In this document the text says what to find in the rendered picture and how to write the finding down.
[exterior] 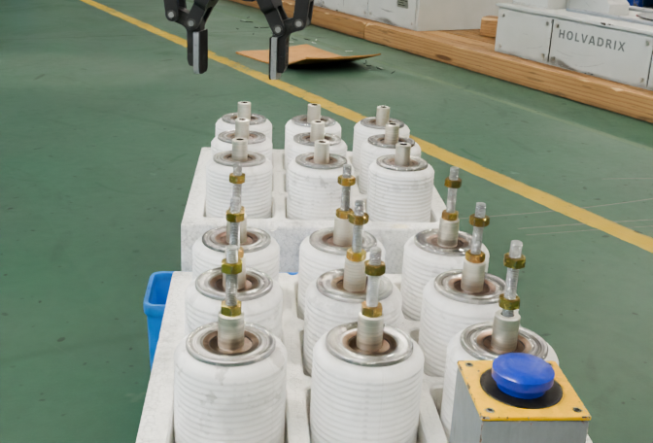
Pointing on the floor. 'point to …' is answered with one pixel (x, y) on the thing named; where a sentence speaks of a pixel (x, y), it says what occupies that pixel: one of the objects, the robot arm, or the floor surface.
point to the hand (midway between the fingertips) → (237, 60)
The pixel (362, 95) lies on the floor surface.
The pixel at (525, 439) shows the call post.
